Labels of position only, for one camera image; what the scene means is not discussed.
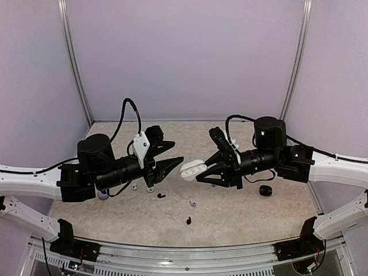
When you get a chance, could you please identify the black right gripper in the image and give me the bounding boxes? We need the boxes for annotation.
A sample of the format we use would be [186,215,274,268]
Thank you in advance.
[195,148,280,190]

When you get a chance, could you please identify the white earbud charging case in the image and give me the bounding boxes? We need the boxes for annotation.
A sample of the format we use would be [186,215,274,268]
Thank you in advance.
[180,159,208,182]

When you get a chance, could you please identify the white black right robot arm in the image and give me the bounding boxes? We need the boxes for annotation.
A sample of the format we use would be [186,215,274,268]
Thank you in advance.
[195,116,367,255]

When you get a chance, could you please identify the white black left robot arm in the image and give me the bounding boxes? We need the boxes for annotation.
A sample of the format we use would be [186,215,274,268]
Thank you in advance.
[1,125,183,256]

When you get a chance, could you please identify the black earbud charging case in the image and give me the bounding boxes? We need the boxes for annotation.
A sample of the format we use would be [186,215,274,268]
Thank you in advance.
[259,185,273,197]

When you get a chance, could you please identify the purple earbud charging case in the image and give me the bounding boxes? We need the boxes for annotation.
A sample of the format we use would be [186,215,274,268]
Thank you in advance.
[97,191,109,201]

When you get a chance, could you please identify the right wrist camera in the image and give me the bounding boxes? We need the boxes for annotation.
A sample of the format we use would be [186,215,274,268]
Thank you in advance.
[209,127,240,154]

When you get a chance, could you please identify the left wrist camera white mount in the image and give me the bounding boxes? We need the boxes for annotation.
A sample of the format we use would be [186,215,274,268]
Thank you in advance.
[133,131,150,169]

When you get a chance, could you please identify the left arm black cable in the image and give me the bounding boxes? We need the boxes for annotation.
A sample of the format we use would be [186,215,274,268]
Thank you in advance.
[0,98,144,176]

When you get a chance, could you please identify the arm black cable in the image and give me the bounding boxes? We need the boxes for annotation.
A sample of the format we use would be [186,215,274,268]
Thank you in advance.
[0,98,144,176]
[225,114,368,164]

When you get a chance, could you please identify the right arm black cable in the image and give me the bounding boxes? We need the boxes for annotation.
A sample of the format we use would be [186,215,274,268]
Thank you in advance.
[225,114,368,164]

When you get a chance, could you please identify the aluminium front rail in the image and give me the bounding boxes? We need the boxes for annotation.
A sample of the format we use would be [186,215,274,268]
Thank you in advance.
[16,235,356,275]

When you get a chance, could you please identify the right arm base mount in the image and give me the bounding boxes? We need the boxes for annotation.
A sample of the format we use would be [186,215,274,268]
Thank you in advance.
[274,216,325,261]

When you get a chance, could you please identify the aluminium corner post left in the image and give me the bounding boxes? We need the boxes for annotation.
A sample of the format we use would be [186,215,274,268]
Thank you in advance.
[57,0,94,128]

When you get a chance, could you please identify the aluminium corner post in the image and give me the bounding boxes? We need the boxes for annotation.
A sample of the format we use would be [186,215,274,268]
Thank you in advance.
[279,0,313,120]
[57,0,94,128]

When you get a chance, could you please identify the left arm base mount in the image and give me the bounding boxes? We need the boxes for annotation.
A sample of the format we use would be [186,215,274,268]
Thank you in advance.
[50,218,101,262]

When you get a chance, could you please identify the aluminium corner post right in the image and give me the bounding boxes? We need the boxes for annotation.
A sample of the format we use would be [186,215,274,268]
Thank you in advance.
[279,0,313,120]

